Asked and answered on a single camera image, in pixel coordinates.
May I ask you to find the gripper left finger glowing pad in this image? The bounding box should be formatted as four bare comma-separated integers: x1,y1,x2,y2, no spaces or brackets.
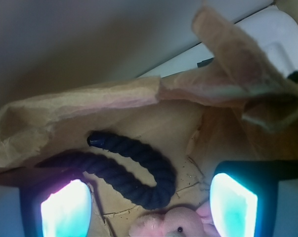
0,179,92,237

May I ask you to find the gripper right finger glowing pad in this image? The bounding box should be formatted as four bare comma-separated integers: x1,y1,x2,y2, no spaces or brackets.
210,160,298,237

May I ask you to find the pink plush bunny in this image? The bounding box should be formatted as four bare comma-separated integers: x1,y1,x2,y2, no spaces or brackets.
128,201,220,237

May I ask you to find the brown paper bag tray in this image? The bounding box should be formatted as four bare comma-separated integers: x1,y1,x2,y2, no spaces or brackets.
0,0,298,237

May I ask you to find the white plastic bin lid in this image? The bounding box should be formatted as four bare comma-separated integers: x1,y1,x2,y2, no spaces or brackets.
142,6,298,77

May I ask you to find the dark navy twisted rope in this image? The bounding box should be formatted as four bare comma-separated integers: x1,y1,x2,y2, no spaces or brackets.
36,130,177,210

